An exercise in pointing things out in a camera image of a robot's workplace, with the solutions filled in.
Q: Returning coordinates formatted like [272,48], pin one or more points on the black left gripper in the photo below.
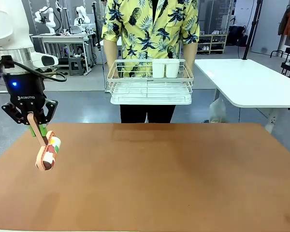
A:
[24,91]

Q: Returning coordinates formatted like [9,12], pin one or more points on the wooden colourful toy tool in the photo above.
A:
[48,152]

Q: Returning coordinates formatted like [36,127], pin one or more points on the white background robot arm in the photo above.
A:
[82,18]
[47,18]

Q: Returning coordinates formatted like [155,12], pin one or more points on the person's right forearm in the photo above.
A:
[112,52]

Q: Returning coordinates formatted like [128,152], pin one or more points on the person's left forearm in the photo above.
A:
[190,52]

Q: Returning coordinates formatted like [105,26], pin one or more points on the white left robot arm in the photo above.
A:
[12,29]

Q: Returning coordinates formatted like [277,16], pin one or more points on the person's right hand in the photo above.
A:
[113,71]

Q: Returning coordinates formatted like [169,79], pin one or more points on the person's left hand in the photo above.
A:
[187,70]

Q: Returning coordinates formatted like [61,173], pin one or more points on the grey plastic stool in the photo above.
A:
[76,65]

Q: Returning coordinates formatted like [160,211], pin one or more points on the white background workbench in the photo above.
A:
[62,38]

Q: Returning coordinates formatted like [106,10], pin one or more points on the black slim light stand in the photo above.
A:
[96,31]

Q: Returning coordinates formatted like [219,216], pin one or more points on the black trousers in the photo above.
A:
[147,113]

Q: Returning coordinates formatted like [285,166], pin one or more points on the white cutlery holder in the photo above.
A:
[165,68]

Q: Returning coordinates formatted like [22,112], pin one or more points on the person in pineapple shirt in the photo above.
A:
[149,29]

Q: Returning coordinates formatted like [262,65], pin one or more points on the white plastic bag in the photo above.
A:
[217,111]

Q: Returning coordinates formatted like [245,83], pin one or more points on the wooden shoe rack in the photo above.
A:
[211,43]

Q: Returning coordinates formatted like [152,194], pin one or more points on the black bag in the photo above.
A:
[236,35]

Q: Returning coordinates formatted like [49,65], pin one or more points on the white side table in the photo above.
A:
[251,82]

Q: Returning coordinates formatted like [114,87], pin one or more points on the black tripod stand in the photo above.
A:
[252,31]

